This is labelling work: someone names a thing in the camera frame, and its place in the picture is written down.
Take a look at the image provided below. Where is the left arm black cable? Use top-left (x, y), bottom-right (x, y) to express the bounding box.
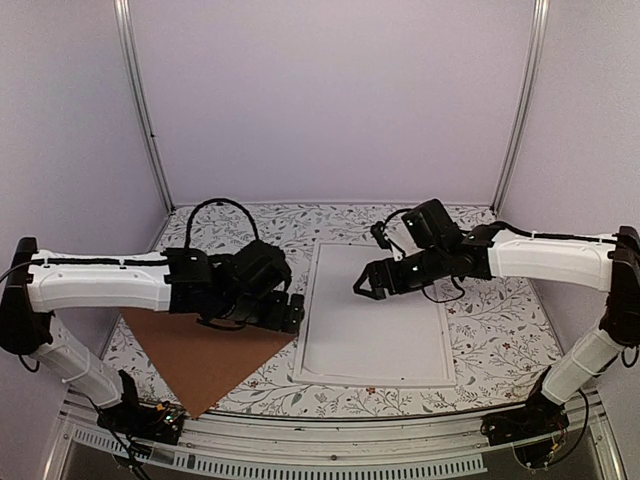
top-left (184, 198), bottom-right (261, 251)

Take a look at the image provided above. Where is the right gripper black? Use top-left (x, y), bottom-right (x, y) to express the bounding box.
top-left (353, 244), bottom-right (448, 301)

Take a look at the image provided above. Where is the front aluminium slotted rail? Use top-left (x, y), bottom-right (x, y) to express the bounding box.
top-left (42, 389), bottom-right (629, 480)

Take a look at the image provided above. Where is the aluminium corner post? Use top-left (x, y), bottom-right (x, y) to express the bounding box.
top-left (491, 0), bottom-right (550, 215)
top-left (113, 0), bottom-right (176, 214)

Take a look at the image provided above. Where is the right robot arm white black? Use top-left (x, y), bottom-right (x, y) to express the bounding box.
top-left (353, 199), bottom-right (639, 444)

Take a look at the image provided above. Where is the right aluminium corner post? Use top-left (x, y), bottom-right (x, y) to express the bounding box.
top-left (491, 0), bottom-right (550, 215)

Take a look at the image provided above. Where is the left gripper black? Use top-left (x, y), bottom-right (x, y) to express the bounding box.
top-left (216, 290), bottom-right (305, 334)

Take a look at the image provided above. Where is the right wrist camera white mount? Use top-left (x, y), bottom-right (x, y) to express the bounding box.
top-left (370, 221), bottom-right (406, 261)

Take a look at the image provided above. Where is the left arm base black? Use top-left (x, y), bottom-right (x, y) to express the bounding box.
top-left (98, 401), bottom-right (185, 445)

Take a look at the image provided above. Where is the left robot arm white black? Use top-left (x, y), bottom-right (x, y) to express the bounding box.
top-left (1, 237), bottom-right (304, 434)

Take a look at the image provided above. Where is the white picture frame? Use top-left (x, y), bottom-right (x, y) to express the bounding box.
top-left (291, 239), bottom-right (457, 387)

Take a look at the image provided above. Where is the left aluminium corner post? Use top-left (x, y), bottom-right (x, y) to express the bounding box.
top-left (113, 0), bottom-right (176, 214)

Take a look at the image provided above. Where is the brown cardboard backing board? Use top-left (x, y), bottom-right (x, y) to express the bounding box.
top-left (120, 308), bottom-right (296, 418)

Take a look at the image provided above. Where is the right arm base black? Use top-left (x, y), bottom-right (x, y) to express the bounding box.
top-left (480, 405), bottom-right (569, 469)

